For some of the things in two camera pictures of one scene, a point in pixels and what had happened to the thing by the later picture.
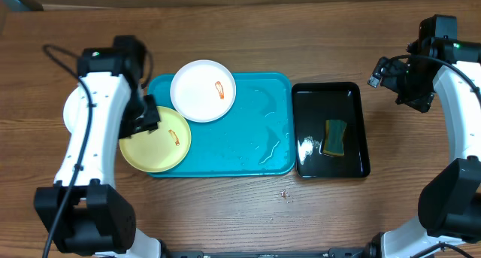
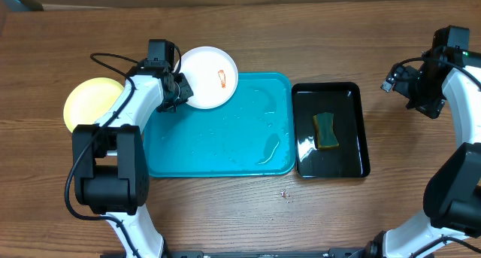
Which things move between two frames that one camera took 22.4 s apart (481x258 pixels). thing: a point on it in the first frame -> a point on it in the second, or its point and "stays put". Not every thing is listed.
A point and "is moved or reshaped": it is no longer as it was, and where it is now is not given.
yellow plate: [162, 149] is moved or reshaped
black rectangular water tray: [313, 103] stays put
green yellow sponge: [334, 142] -> [324, 135]
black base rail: [331, 253] stays put
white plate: [203, 91] is moved or reshaped
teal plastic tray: [256, 138] stays put
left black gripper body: [141, 116] -> [183, 93]
